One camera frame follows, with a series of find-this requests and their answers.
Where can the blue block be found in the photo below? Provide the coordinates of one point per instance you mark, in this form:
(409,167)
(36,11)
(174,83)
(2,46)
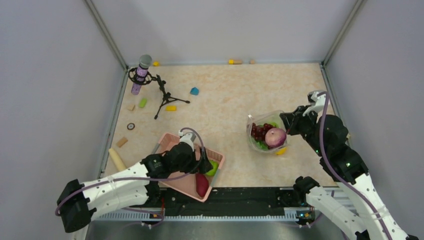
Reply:
(194,91)

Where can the clear zip top bag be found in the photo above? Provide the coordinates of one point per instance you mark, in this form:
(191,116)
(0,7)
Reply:
(272,116)

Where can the green block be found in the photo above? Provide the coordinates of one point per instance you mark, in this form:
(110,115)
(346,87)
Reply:
(142,103)

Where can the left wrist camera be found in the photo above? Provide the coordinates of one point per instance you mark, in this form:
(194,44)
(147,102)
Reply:
(187,138)

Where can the cream wooden cylinder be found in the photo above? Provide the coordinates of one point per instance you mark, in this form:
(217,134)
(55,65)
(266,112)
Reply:
(116,159)

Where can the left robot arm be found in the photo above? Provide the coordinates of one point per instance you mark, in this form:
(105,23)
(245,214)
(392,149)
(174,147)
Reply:
(81,203)

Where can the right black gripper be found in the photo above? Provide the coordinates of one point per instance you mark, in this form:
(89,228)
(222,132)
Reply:
(291,119)

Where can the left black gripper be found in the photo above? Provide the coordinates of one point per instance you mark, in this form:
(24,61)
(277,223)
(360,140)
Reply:
(197,164)

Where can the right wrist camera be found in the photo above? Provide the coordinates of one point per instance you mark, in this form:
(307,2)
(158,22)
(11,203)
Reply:
(318,101)

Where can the yellow and wood cylinder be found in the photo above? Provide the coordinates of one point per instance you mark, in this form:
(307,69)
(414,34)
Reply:
(235,62)

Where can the small wooden cube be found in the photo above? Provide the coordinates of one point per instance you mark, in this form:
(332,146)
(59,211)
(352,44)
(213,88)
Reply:
(131,107)

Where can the green lime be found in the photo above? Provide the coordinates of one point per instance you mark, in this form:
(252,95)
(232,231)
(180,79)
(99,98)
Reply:
(212,172)

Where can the purple microphone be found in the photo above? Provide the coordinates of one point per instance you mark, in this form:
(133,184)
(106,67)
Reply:
(145,61)

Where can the pink plastic basket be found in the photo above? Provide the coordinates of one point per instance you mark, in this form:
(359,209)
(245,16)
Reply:
(195,186)

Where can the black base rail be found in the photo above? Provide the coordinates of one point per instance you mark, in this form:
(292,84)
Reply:
(228,202)

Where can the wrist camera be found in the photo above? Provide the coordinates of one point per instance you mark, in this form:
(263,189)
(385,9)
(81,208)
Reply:
(318,101)
(187,138)

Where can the green lettuce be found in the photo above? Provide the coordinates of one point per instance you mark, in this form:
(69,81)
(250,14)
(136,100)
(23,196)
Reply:
(262,144)

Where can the red onion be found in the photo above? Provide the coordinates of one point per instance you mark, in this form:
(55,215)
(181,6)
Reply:
(275,137)

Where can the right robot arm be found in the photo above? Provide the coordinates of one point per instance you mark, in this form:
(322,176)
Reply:
(327,136)

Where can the dark red grapes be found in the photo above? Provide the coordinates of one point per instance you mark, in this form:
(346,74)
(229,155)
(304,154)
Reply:
(258,131)

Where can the red sweet potato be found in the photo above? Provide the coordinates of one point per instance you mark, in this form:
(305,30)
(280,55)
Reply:
(202,185)

